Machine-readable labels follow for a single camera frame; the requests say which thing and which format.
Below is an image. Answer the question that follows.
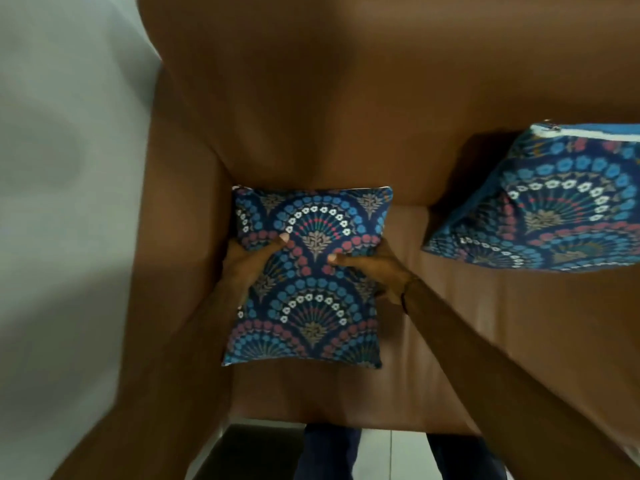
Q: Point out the person's left hand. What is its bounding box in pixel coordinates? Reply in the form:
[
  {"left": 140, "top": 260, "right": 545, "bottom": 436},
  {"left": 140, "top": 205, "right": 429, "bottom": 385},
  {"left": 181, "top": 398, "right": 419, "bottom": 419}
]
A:
[{"left": 221, "top": 233, "right": 291, "bottom": 300}]

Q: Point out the person's right hand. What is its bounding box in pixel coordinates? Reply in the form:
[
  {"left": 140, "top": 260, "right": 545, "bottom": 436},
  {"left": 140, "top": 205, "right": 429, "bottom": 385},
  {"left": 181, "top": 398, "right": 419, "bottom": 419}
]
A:
[{"left": 327, "top": 238, "right": 418, "bottom": 306}]

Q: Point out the blue patterned cushion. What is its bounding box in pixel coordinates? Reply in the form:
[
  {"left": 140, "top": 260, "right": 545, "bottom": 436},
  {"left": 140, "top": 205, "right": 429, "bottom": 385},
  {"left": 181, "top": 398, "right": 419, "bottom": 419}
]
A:
[
  {"left": 422, "top": 121, "right": 640, "bottom": 273},
  {"left": 221, "top": 185, "right": 394, "bottom": 369}
]

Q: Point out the person's left forearm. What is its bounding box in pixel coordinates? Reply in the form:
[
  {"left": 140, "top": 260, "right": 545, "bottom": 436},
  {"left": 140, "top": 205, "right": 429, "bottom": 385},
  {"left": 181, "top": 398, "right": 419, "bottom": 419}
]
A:
[{"left": 50, "top": 275, "right": 251, "bottom": 480}]

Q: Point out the person's right forearm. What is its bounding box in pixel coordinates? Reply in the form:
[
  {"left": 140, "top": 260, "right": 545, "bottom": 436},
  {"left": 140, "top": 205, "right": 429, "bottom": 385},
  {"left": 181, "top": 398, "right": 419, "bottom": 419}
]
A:
[{"left": 402, "top": 277, "right": 640, "bottom": 480}]

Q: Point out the dark wrist band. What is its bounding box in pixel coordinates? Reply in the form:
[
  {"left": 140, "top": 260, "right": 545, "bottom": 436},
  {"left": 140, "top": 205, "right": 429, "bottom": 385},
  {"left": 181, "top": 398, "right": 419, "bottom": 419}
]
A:
[{"left": 400, "top": 277, "right": 420, "bottom": 315}]

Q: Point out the brown leather sofa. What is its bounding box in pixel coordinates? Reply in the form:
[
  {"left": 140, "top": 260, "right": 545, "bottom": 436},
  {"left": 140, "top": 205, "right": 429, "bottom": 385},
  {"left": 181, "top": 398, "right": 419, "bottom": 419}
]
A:
[{"left": 50, "top": 0, "right": 640, "bottom": 480}]

